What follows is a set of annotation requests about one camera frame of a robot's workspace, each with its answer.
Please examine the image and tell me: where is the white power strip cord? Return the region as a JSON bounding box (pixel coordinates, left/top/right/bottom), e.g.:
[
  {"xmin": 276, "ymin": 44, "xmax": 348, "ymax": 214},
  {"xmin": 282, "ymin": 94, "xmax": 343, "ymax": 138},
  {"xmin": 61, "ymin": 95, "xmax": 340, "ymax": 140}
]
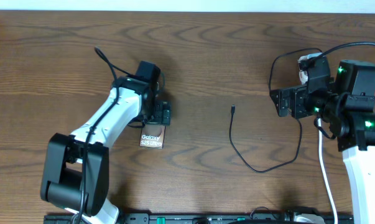
[{"xmin": 317, "ymin": 118, "xmax": 339, "ymax": 224}]

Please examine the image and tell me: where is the black USB charger cable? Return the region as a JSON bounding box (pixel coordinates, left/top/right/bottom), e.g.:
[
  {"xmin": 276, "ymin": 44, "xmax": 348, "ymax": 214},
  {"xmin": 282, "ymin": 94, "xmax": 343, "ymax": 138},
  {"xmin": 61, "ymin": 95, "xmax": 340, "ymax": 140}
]
[{"xmin": 229, "ymin": 47, "xmax": 323, "ymax": 174}]

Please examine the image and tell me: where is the white power strip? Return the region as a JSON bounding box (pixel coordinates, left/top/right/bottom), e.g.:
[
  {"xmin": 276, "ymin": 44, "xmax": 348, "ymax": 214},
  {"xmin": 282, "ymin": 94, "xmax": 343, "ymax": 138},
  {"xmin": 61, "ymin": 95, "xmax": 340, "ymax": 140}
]
[{"xmin": 298, "ymin": 52, "xmax": 322, "ymax": 88}]

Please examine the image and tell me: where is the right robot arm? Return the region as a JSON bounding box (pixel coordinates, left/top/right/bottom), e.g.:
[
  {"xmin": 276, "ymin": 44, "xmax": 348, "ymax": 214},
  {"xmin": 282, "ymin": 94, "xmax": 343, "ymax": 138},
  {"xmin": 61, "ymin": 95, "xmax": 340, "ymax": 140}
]
[{"xmin": 269, "ymin": 58, "xmax": 375, "ymax": 223}]

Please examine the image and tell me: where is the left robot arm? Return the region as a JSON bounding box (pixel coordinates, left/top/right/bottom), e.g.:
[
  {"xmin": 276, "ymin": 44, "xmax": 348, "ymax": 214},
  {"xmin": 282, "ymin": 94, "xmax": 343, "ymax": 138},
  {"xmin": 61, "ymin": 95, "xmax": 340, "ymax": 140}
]
[{"xmin": 40, "ymin": 77, "xmax": 172, "ymax": 223}]

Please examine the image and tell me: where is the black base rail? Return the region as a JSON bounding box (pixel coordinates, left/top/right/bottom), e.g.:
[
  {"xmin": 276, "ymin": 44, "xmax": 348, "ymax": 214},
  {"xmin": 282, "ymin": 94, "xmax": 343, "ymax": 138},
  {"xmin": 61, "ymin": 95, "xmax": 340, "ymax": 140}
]
[{"xmin": 43, "ymin": 212, "xmax": 354, "ymax": 224}]

